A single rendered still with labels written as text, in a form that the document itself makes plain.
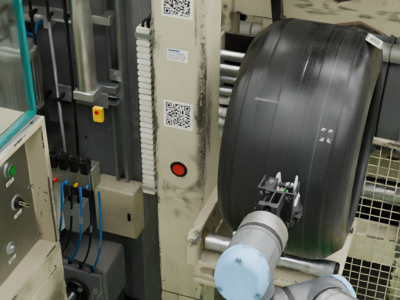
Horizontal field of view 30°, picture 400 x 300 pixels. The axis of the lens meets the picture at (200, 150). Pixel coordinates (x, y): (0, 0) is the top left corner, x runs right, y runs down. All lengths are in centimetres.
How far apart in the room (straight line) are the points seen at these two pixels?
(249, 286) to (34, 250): 81
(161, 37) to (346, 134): 48
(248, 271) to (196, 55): 63
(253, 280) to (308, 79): 52
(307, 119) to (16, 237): 75
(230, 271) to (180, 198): 72
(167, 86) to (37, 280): 57
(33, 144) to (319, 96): 67
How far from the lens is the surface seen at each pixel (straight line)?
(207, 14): 167
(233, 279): 125
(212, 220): 196
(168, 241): 205
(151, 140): 188
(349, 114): 156
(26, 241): 189
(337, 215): 162
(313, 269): 185
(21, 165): 179
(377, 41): 173
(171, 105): 179
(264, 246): 127
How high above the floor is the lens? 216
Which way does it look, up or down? 34 degrees down
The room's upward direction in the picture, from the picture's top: 1 degrees clockwise
